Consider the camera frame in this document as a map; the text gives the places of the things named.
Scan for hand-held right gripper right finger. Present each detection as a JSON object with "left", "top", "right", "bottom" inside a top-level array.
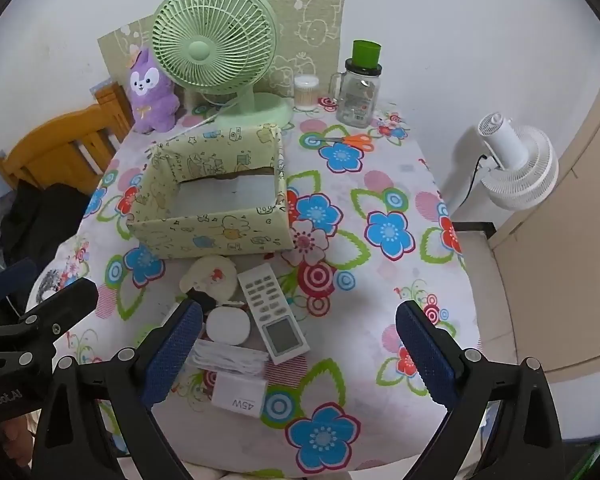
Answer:
[{"left": 395, "top": 300, "right": 566, "bottom": 480}]

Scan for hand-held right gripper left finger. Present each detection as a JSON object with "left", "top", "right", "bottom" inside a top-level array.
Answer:
[{"left": 32, "top": 300, "right": 203, "bottom": 480}]

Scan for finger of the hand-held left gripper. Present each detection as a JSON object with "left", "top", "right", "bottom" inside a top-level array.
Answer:
[
  {"left": 0, "top": 258, "right": 38, "bottom": 303},
  {"left": 0, "top": 277, "right": 99, "bottom": 357}
]

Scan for small black object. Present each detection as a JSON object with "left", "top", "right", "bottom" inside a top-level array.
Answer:
[{"left": 187, "top": 287, "right": 216, "bottom": 313}]

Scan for white round case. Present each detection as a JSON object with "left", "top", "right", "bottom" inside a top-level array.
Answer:
[{"left": 207, "top": 306, "right": 252, "bottom": 347}]

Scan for white charger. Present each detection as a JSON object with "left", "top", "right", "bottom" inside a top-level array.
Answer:
[{"left": 211, "top": 371, "right": 269, "bottom": 411}]

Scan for cream round compact case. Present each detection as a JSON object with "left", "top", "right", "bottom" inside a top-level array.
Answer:
[{"left": 179, "top": 255, "right": 247, "bottom": 306}]

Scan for white remote control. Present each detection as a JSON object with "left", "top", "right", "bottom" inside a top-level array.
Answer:
[{"left": 237, "top": 265, "right": 311, "bottom": 366}]

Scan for yellow patterned storage box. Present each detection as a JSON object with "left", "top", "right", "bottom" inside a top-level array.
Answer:
[{"left": 126, "top": 124, "right": 296, "bottom": 261}]

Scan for person's left hand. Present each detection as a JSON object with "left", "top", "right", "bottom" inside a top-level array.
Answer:
[{"left": 0, "top": 407, "right": 36, "bottom": 461}]

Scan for white printed cloth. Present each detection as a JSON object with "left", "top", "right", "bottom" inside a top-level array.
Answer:
[{"left": 24, "top": 240, "right": 88, "bottom": 316}]

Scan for black clothing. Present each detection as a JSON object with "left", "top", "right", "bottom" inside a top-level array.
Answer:
[{"left": 0, "top": 180, "right": 93, "bottom": 281}]

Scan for floral tablecloth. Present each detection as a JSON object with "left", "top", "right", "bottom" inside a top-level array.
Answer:
[{"left": 25, "top": 95, "right": 483, "bottom": 476}]

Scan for wooden chair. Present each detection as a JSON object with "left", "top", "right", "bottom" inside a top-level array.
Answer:
[{"left": 0, "top": 82, "right": 136, "bottom": 196}]

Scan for beige door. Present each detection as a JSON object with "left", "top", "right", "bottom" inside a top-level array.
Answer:
[{"left": 490, "top": 55, "right": 600, "bottom": 386}]

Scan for white clip fan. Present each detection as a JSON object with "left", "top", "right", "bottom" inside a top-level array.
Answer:
[{"left": 472, "top": 112, "right": 560, "bottom": 211}]

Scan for purple plush toy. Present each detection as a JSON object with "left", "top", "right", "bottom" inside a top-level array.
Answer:
[{"left": 126, "top": 46, "right": 181, "bottom": 134}]

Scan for glass jar with green lid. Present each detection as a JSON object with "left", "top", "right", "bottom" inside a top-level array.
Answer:
[{"left": 328, "top": 40, "right": 385, "bottom": 127}]

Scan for cotton swab container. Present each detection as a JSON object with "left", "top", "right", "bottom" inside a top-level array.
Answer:
[{"left": 293, "top": 74, "right": 321, "bottom": 111}]

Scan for green desk fan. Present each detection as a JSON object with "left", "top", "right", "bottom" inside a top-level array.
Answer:
[{"left": 151, "top": 0, "right": 295, "bottom": 133}]

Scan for black power cable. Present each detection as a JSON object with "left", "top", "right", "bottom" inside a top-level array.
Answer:
[{"left": 442, "top": 152, "right": 486, "bottom": 211}]

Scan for orange handled scissors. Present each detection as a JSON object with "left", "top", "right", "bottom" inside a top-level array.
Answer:
[{"left": 310, "top": 133, "right": 376, "bottom": 152}]

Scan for white fan cable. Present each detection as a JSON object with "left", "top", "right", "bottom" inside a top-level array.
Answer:
[{"left": 155, "top": 105, "right": 241, "bottom": 147}]

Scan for beige cartoon wall sheet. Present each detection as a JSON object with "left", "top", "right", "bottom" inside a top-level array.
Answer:
[{"left": 97, "top": 0, "right": 346, "bottom": 111}]

